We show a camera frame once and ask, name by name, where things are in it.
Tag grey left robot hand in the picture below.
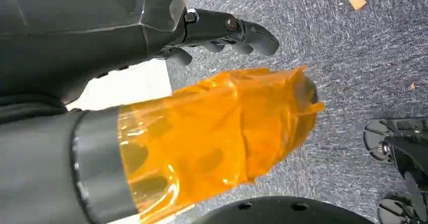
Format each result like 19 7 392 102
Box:
0 0 325 224

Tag ribbed grey left arm sleeve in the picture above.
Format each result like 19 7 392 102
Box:
0 94 69 126

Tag black rounded robot leg shell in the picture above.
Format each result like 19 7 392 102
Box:
193 196 376 224

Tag large orange floor scrap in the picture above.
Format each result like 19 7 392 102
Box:
348 0 367 11

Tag black robot foot mechanism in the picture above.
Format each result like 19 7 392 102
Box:
362 117 428 224

